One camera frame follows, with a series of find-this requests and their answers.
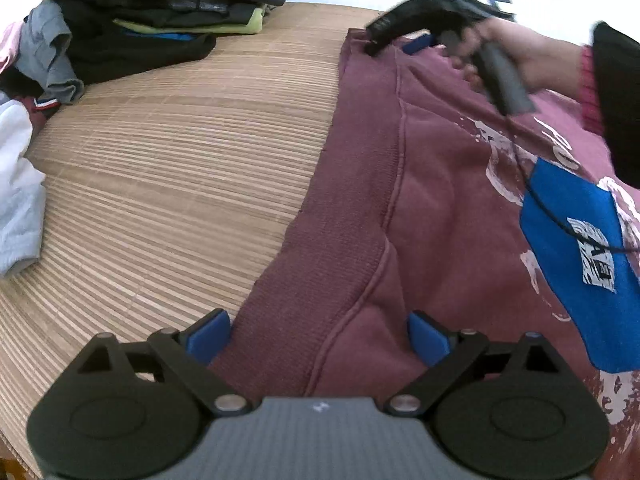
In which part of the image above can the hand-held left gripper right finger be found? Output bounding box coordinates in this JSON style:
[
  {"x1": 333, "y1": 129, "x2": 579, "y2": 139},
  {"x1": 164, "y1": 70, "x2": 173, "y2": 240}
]
[{"x1": 382, "y1": 310, "x2": 556, "y2": 418}]

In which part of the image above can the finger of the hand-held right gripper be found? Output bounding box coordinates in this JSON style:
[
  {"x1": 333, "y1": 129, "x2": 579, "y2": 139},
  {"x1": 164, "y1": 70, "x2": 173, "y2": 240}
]
[
  {"x1": 364, "y1": 0, "x2": 446, "y2": 57},
  {"x1": 401, "y1": 32, "x2": 435, "y2": 56}
]

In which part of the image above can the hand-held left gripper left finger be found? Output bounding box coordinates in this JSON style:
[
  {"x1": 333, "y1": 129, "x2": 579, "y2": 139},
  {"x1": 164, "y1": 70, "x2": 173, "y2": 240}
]
[{"x1": 77, "y1": 308, "x2": 253, "y2": 417}]

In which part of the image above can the maroon printed hoodie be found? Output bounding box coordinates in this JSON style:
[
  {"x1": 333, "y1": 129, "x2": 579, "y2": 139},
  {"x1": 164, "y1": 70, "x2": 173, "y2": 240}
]
[{"x1": 207, "y1": 27, "x2": 640, "y2": 480}]

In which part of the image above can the person's right forearm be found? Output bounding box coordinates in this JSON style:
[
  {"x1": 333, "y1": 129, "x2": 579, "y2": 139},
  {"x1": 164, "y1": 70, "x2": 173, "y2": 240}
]
[{"x1": 579, "y1": 21, "x2": 640, "y2": 188}]

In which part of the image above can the person's right hand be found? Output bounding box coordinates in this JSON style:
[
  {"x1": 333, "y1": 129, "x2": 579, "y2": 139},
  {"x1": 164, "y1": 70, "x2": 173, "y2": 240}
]
[{"x1": 445, "y1": 10, "x2": 586, "y2": 98}]

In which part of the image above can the blue cloth with printed patch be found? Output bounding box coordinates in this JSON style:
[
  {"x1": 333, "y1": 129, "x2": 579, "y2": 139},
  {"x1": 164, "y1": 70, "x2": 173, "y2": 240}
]
[{"x1": 519, "y1": 156, "x2": 640, "y2": 374}]

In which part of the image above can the bamboo mat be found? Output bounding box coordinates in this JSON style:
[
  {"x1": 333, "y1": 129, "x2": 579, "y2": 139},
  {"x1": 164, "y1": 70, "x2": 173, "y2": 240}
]
[{"x1": 0, "y1": 2, "x2": 436, "y2": 480}]

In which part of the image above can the yellow-green garment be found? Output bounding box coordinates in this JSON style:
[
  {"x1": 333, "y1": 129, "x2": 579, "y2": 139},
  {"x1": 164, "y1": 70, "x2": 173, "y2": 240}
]
[{"x1": 113, "y1": 6, "x2": 265, "y2": 37}]

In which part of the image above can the white cloth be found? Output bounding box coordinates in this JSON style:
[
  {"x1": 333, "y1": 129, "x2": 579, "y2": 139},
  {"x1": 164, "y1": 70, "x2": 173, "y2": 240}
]
[{"x1": 0, "y1": 100, "x2": 47, "y2": 279}]

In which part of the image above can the black garment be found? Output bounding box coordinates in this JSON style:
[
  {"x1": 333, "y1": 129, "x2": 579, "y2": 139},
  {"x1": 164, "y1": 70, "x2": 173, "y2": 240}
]
[{"x1": 50, "y1": 0, "x2": 263, "y2": 84}]

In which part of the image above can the red striped cloth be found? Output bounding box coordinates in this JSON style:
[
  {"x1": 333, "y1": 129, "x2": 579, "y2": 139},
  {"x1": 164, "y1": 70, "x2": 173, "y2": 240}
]
[{"x1": 27, "y1": 96, "x2": 62, "y2": 131}]

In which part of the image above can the grey garment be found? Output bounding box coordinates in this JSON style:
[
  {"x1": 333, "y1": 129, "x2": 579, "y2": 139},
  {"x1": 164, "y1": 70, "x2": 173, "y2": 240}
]
[{"x1": 14, "y1": 0, "x2": 87, "y2": 107}]

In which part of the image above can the pale pink cloth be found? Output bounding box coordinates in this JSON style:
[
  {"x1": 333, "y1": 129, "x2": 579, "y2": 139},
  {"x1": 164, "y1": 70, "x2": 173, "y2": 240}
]
[{"x1": 0, "y1": 20, "x2": 31, "y2": 75}]

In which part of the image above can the black cable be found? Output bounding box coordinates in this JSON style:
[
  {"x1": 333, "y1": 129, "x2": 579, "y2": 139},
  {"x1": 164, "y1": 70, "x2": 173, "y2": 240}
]
[{"x1": 504, "y1": 110, "x2": 640, "y2": 256}]

